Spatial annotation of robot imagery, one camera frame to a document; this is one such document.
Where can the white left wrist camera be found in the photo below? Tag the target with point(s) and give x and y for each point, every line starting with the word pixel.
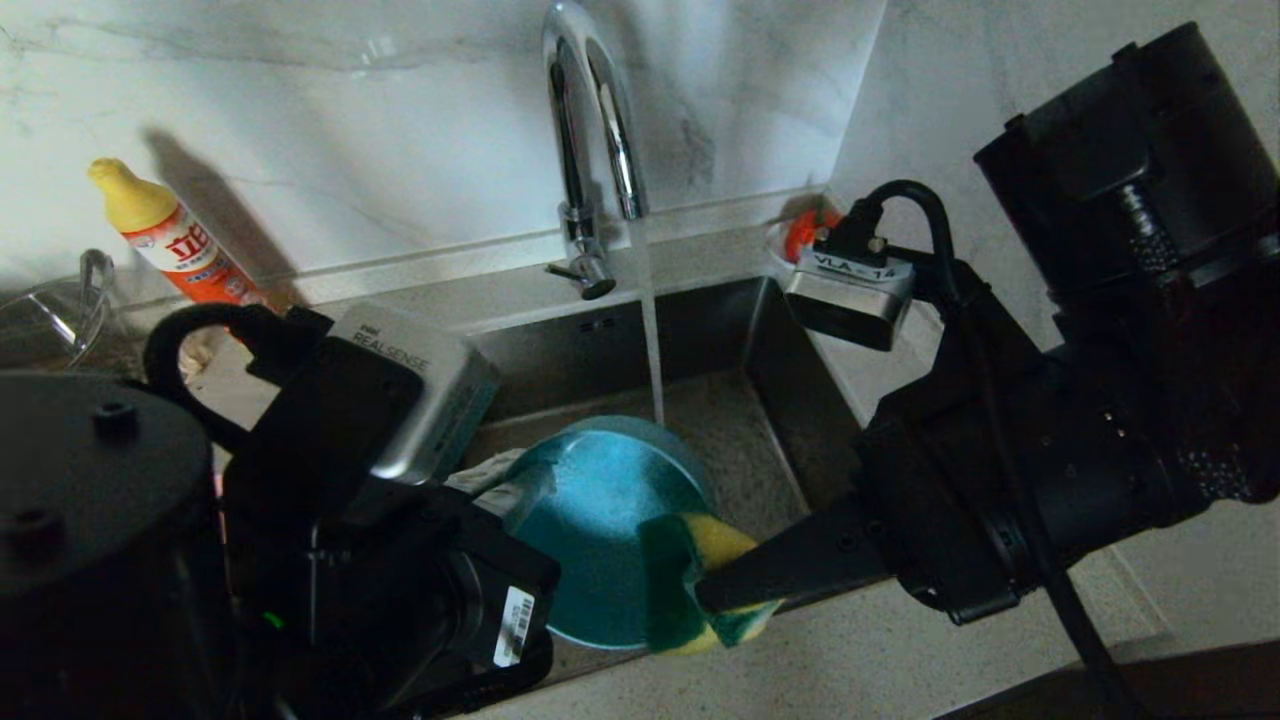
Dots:
pixel 440 400

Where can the red tomato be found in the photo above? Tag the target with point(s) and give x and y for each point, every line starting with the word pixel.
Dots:
pixel 800 235

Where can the yellow green sponge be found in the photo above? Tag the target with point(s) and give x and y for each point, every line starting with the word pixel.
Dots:
pixel 665 600

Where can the teal bowl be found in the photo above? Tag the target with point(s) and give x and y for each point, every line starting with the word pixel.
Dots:
pixel 590 520

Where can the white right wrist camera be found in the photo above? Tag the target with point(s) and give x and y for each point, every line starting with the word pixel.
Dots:
pixel 850 300

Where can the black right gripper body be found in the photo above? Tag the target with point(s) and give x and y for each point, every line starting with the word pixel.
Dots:
pixel 1000 480

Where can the orange dish soap bottle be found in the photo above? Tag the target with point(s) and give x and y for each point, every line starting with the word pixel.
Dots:
pixel 170 240

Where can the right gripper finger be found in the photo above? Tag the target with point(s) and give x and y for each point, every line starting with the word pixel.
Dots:
pixel 800 560

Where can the stainless steel sink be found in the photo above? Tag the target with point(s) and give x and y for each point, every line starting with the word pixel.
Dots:
pixel 720 440

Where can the chrome gooseneck faucet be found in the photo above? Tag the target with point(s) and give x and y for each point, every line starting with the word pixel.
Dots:
pixel 570 150

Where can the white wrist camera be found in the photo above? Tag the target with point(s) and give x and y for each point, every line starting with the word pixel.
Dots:
pixel 440 400
pixel 850 300

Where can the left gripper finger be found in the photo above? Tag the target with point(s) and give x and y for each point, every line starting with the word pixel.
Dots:
pixel 515 495
pixel 480 470

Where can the crumpled white cloth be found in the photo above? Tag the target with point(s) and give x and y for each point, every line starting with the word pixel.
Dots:
pixel 197 352

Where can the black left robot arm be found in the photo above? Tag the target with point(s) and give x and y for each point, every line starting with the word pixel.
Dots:
pixel 90 480

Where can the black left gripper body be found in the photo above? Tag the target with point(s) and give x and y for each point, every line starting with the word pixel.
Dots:
pixel 440 600

